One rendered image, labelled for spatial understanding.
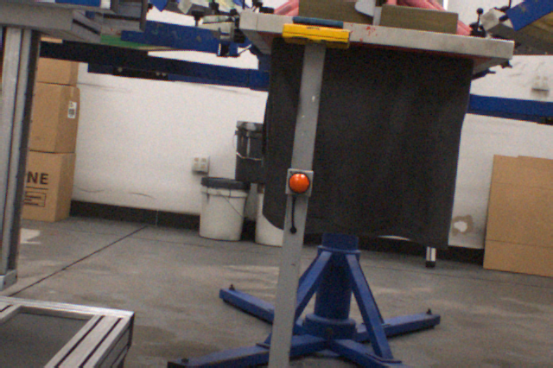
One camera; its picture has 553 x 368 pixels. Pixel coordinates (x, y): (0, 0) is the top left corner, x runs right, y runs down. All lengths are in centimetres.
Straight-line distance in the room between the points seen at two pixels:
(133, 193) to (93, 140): 43
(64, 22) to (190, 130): 488
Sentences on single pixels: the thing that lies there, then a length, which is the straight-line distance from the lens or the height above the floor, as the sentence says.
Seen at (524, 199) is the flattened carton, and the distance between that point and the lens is 710.
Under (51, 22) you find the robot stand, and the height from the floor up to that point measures 91.
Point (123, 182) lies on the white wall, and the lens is 721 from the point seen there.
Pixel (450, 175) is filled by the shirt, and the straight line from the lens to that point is 245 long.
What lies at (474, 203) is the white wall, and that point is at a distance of 714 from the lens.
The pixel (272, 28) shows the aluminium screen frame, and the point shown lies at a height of 96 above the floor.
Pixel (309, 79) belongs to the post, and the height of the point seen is 85.
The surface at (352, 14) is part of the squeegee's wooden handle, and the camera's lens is 248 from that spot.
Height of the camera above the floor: 76
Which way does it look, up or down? 3 degrees down
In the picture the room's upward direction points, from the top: 7 degrees clockwise
